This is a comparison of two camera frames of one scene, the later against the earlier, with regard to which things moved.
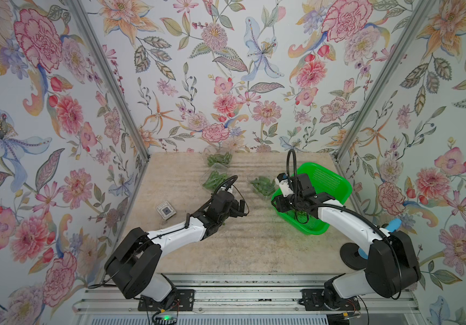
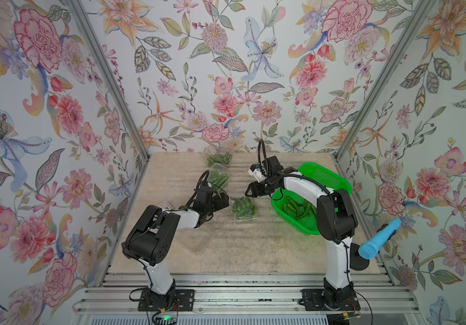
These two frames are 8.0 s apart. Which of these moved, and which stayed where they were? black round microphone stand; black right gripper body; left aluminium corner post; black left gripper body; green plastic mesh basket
Moved: black right gripper body; black left gripper body
Stayed: left aluminium corner post; green plastic mesh basket; black round microphone stand
